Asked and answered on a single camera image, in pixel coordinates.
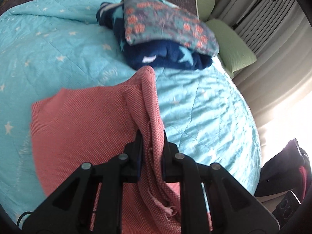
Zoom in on folded navy star garment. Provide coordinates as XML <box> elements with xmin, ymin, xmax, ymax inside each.
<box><xmin>96</xmin><ymin>2</ymin><xmax>212</xmax><ymax>71</ymax></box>

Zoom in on grey pleated curtain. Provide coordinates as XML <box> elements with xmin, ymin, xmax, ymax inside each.
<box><xmin>214</xmin><ymin>0</ymin><xmax>312</xmax><ymax>132</ymax></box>

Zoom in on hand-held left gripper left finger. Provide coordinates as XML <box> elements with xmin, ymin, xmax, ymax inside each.
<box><xmin>18</xmin><ymin>128</ymin><xmax>144</xmax><ymax>234</ymax></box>

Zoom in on black cable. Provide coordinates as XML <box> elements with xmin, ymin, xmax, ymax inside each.
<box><xmin>16</xmin><ymin>211</ymin><xmax>33</xmax><ymax>227</ymax></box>

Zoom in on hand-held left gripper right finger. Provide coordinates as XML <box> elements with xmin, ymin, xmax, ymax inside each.
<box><xmin>162</xmin><ymin>129</ymin><xmax>281</xmax><ymax>234</ymax></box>

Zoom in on black speaker box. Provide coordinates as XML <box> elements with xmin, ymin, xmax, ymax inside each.
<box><xmin>272</xmin><ymin>190</ymin><xmax>301</xmax><ymax>227</ymax></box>

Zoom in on pink knit sweater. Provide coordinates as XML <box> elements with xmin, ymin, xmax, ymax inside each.
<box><xmin>29</xmin><ymin>66</ymin><xmax>212</xmax><ymax>234</ymax></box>

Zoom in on green pillow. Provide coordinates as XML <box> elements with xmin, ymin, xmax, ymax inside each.
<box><xmin>195</xmin><ymin>0</ymin><xmax>216</xmax><ymax>22</ymax></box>
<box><xmin>205</xmin><ymin>18</ymin><xmax>257</xmax><ymax>77</ymax></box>

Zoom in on dark bag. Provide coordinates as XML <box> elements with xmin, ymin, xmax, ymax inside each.
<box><xmin>253</xmin><ymin>138</ymin><xmax>312</xmax><ymax>198</ymax></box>

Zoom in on folded floral garment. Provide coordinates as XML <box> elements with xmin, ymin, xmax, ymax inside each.
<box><xmin>123</xmin><ymin>0</ymin><xmax>220</xmax><ymax>56</ymax></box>

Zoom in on teal star quilt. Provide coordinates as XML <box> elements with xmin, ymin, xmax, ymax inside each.
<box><xmin>0</xmin><ymin>0</ymin><xmax>262</xmax><ymax>225</ymax></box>

